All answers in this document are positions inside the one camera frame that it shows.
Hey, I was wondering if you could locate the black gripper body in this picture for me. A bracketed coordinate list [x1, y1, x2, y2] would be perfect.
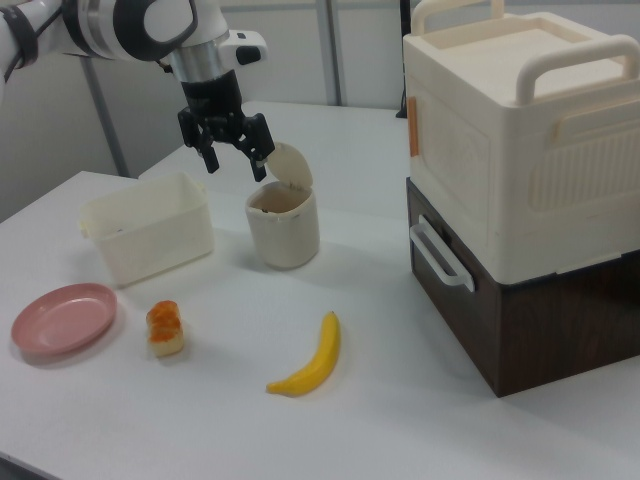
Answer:
[180, 69, 247, 133]

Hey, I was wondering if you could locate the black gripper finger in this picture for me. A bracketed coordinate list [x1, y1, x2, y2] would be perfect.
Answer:
[231, 113, 277, 183]
[176, 106, 222, 175]

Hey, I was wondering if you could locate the cream trash can with lid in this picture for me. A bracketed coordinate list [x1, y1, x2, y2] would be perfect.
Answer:
[243, 141, 321, 272]

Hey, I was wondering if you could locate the white plastic storage container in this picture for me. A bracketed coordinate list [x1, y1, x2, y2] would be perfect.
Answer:
[78, 171, 216, 289]

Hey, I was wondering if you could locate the black stand pole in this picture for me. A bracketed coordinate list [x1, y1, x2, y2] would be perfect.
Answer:
[396, 0, 413, 120]

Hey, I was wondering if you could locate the orange glazed bread loaf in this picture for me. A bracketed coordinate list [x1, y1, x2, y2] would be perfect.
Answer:
[145, 299, 186, 359]

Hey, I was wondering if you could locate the pink plastic plate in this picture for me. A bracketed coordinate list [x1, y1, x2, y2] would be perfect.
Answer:
[10, 282, 119, 358]

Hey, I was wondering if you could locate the yellow banana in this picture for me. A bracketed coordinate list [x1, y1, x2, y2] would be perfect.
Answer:
[265, 310, 342, 399]

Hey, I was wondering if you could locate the white toaster oven appliance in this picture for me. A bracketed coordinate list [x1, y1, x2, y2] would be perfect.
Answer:
[405, 176, 640, 399]

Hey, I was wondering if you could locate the white drawer handle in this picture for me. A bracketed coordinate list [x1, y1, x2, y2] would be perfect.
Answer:
[408, 214, 477, 292]

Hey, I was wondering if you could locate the cream plastic box with handles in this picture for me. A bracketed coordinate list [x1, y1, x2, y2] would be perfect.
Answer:
[402, 0, 640, 287]

